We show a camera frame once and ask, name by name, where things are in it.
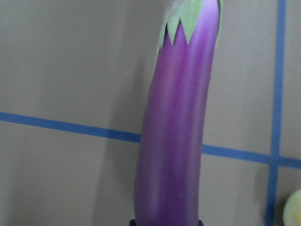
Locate purple eggplant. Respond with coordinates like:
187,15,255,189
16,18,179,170
134,0,223,226

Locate peach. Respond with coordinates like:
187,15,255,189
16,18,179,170
283,189,301,226

